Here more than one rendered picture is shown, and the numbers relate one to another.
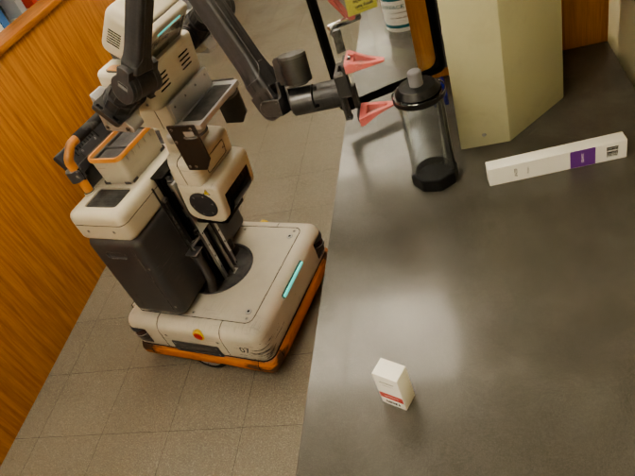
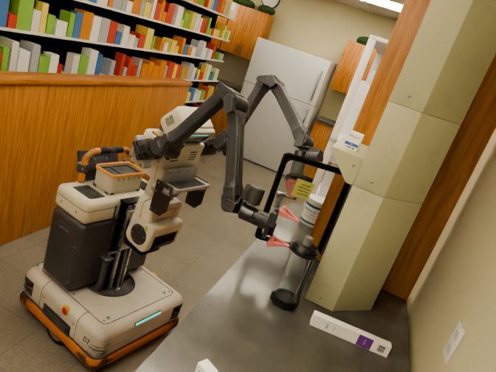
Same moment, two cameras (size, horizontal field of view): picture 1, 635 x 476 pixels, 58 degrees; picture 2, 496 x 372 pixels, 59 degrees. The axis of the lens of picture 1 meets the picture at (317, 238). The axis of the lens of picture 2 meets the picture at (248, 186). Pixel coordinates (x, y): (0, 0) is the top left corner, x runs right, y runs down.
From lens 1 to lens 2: 0.34 m
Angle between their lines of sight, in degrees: 22
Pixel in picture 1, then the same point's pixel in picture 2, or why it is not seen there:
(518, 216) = (315, 348)
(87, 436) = not seen: outside the picture
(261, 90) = (230, 193)
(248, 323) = (102, 324)
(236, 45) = (234, 165)
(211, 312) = (85, 302)
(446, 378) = not seen: outside the picture
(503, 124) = (333, 299)
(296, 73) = (254, 197)
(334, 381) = (167, 360)
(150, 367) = (11, 312)
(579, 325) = not seen: outside the picture
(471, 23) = (349, 235)
